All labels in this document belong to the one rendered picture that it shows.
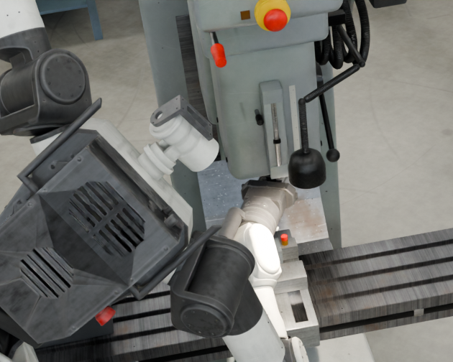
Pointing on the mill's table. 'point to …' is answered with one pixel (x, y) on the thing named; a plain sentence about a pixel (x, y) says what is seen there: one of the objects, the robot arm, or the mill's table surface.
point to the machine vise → (297, 302)
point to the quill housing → (275, 70)
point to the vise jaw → (291, 278)
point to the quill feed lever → (326, 120)
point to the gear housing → (256, 34)
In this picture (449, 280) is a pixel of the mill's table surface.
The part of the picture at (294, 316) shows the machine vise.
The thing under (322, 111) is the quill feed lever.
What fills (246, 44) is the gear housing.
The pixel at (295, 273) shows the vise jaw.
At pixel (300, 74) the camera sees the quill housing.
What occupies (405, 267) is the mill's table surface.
